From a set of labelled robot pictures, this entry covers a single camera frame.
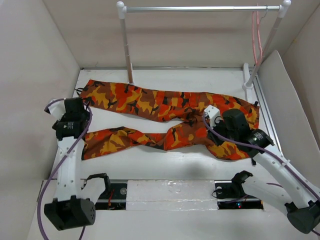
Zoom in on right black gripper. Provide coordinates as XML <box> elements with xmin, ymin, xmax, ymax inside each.
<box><xmin>205</xmin><ymin>116</ymin><xmax>238</xmax><ymax>147</ymax></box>

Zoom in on orange camouflage trousers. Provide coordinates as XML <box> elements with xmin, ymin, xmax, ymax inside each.
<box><xmin>79</xmin><ymin>79</ymin><xmax>260</xmax><ymax>161</ymax></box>

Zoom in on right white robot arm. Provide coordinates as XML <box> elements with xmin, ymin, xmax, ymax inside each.
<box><xmin>202</xmin><ymin>105</ymin><xmax>320</xmax><ymax>234</ymax></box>

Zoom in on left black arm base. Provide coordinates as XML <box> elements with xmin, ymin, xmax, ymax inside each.
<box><xmin>95</xmin><ymin>180</ymin><xmax>128</xmax><ymax>211</ymax></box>

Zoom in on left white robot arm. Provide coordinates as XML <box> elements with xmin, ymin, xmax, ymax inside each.
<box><xmin>44</xmin><ymin>97</ymin><xmax>112</xmax><ymax>231</ymax></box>

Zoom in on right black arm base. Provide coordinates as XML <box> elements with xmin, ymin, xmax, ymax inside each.
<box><xmin>211</xmin><ymin>180</ymin><xmax>264</xmax><ymax>210</ymax></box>

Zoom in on pink clothes hanger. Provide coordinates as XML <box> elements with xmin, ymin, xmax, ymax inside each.
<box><xmin>251</xmin><ymin>11</ymin><xmax>264</xmax><ymax>66</ymax></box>

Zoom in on white clothes rack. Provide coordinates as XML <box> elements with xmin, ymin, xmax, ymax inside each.
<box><xmin>116</xmin><ymin>0</ymin><xmax>292</xmax><ymax>102</ymax></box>

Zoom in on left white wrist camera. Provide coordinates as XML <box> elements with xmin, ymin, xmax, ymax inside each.
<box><xmin>47</xmin><ymin>98</ymin><xmax>66</xmax><ymax>121</ymax></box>

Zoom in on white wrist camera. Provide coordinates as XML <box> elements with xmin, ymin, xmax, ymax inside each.
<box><xmin>47</xmin><ymin>98</ymin><xmax>66</xmax><ymax>121</ymax></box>
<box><xmin>203</xmin><ymin>105</ymin><xmax>222</xmax><ymax>129</ymax></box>

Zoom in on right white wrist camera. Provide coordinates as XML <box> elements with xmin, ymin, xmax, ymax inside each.
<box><xmin>203</xmin><ymin>105</ymin><xmax>222</xmax><ymax>129</ymax></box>

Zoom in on aluminium side rail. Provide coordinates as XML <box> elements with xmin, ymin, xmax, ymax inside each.
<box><xmin>253</xmin><ymin>75</ymin><xmax>283</xmax><ymax>153</ymax></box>

